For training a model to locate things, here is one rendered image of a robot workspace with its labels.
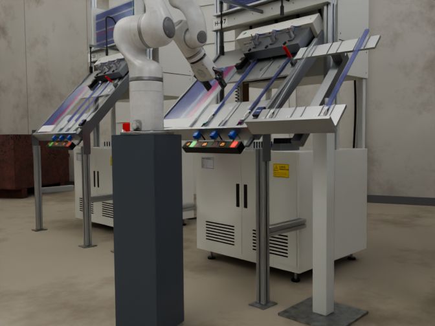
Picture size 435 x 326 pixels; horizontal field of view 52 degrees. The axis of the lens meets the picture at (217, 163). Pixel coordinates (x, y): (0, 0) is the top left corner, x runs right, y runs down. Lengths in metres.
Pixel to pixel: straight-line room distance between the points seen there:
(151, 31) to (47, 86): 5.57
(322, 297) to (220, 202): 0.85
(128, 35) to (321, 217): 0.96
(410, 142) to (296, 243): 2.91
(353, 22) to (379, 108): 2.43
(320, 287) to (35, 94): 6.04
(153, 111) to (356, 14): 1.37
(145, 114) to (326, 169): 0.69
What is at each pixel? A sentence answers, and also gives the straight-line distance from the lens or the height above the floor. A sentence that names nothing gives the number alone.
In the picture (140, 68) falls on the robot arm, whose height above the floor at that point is 0.92.
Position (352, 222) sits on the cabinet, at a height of 0.23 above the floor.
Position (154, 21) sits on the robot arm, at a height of 1.08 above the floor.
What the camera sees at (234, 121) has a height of 0.75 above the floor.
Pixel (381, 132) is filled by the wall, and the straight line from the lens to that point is 4.85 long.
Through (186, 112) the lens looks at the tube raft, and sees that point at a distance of 2.24.
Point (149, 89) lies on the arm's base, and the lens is 1.57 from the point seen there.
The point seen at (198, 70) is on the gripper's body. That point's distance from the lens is 1.90.
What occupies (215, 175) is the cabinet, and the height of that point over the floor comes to 0.48.
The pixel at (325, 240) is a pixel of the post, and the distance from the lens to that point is 1.74.
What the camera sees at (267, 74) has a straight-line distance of 2.16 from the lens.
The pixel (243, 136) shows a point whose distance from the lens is 1.86.
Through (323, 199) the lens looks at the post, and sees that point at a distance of 1.72.
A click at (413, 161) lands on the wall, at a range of 4.84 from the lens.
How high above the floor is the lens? 0.69
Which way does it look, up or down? 3 degrees down
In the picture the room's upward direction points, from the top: 1 degrees counter-clockwise
